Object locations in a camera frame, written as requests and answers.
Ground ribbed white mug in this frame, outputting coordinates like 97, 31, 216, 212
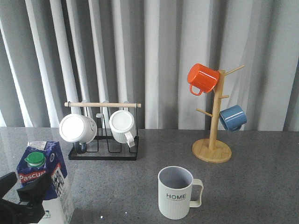
109, 110, 136, 147

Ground white HOME mug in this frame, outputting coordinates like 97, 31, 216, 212
157, 166, 204, 220

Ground orange enamel mug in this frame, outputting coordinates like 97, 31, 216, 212
187, 63, 220, 96

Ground wooden mug tree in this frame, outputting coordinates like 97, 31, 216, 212
192, 65, 245, 163

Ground Pascual whole milk carton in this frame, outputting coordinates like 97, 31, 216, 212
17, 141, 74, 224

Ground blue enamel mug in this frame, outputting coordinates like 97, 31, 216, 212
219, 105, 247, 132

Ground black wire mug rack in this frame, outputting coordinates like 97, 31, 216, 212
64, 102, 142, 161

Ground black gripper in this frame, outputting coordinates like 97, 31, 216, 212
0, 172, 51, 224

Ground smooth white mug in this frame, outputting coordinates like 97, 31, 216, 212
59, 114, 97, 154

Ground grey pleated curtain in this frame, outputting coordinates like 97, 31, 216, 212
0, 0, 299, 131

